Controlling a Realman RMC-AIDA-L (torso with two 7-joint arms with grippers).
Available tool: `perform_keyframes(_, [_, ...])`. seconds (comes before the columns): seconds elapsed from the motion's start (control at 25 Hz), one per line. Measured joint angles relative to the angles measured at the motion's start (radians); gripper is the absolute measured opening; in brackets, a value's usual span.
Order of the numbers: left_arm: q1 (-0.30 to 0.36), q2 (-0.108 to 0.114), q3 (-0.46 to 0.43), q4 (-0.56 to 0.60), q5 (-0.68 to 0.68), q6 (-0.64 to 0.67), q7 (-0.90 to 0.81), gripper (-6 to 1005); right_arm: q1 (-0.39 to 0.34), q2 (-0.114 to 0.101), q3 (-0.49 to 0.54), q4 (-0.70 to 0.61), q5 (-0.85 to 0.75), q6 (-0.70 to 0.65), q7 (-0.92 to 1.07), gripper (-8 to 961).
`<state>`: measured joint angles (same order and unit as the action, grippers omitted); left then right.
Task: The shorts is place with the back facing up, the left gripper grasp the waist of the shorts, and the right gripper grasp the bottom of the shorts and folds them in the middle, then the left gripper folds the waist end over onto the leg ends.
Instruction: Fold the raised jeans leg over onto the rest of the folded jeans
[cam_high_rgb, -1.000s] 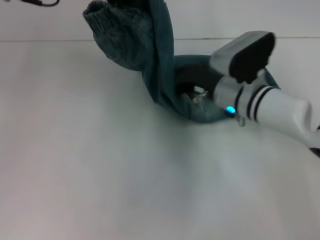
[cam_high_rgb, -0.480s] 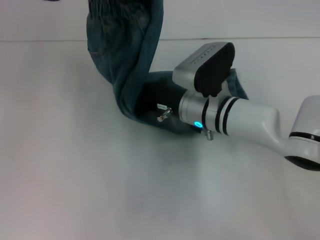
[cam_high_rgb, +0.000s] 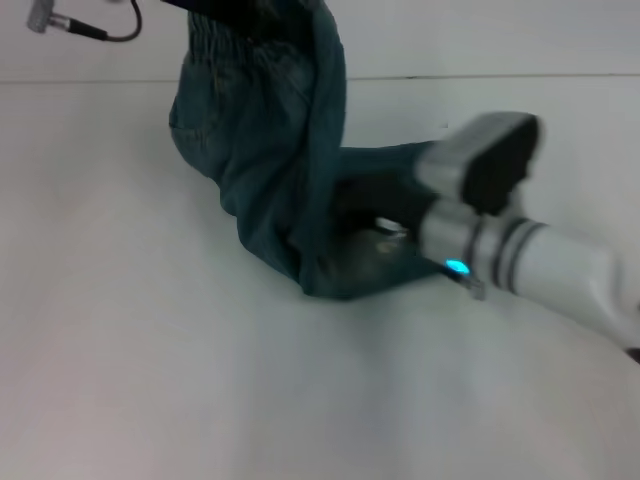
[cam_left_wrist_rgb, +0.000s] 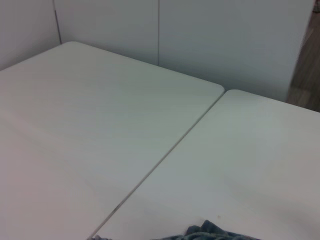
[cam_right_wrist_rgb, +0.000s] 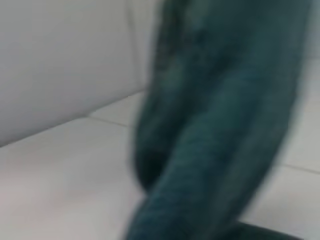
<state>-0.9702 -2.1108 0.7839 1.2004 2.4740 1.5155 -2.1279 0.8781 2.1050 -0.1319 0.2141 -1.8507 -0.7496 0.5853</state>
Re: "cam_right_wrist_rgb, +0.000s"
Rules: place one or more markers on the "blue denim shorts with embroidery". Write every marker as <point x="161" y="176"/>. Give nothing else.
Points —
<point x="212" y="112"/>

